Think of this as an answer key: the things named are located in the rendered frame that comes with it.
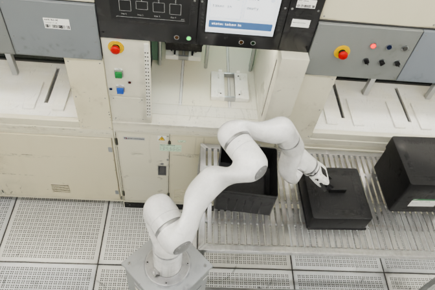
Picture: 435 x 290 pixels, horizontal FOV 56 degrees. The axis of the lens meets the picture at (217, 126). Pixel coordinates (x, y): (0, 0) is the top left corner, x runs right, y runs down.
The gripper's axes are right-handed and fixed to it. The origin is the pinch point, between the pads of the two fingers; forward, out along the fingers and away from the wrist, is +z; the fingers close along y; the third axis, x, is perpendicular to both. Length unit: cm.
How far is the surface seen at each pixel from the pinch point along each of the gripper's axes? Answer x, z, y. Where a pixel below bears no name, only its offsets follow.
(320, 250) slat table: 14.6, 10.4, -25.6
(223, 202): 41.9, -25.7, -6.0
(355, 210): -3.9, 15.1, -10.0
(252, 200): 29.1, -20.5, -7.3
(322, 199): 6.5, 4.6, -4.7
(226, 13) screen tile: -6, -81, 37
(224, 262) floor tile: 93, 40, -1
